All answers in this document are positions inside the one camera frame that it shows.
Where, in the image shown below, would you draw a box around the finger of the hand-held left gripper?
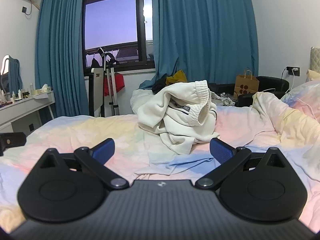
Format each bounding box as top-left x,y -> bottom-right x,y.
0,132 -> 27,156

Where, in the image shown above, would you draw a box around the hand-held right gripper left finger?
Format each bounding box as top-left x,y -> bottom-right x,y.
32,138 -> 130,190

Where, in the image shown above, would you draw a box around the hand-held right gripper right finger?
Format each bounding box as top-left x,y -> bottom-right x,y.
195,137 -> 288,190

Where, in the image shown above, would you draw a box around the white sweatpants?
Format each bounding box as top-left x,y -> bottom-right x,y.
137,79 -> 221,155

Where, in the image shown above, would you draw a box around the pastel tie-dye bedding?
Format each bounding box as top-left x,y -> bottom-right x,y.
0,80 -> 320,233

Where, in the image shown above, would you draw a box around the white dressing table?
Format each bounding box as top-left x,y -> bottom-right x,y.
0,90 -> 56,134

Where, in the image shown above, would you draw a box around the row of cosmetic bottles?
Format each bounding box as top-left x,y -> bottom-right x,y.
0,82 -> 34,105

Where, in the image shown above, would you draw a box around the grey patterned garment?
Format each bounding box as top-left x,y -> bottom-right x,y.
210,91 -> 237,105

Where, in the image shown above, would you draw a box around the small black box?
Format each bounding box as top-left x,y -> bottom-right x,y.
237,93 -> 254,108

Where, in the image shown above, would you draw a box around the tissue box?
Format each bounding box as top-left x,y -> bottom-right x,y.
32,84 -> 52,96

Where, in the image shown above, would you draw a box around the white crumpled blanket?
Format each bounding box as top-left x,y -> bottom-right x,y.
130,89 -> 155,114

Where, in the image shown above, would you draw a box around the white folded board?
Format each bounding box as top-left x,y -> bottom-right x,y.
89,67 -> 104,117

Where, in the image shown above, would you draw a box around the dark cloth pile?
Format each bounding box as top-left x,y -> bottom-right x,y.
209,82 -> 235,95

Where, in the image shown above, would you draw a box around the round vanity mirror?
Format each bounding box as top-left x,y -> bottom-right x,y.
0,54 -> 23,94

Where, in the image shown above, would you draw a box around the red cloth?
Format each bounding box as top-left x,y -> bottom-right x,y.
103,72 -> 125,97

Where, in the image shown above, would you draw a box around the brown paper bag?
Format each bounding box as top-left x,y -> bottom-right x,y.
234,69 -> 260,100

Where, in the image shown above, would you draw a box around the black garment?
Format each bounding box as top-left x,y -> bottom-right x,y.
152,76 -> 173,93

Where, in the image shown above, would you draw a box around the black armchair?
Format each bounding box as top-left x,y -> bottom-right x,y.
256,76 -> 290,97

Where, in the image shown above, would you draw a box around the mustard yellow garment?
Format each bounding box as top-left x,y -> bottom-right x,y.
166,70 -> 187,84

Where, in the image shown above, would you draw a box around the blue curtain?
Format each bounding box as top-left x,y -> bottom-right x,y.
34,0 -> 92,118
139,0 -> 259,90

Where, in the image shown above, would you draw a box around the pastel tie-dye pillow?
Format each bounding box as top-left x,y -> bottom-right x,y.
281,79 -> 320,120

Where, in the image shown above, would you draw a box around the pale yellow pillow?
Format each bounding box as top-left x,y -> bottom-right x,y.
306,69 -> 320,82

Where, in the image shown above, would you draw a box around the dark framed window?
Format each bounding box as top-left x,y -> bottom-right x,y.
82,0 -> 157,74

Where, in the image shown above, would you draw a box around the beige quilted headboard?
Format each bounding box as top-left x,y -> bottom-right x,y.
309,47 -> 320,72

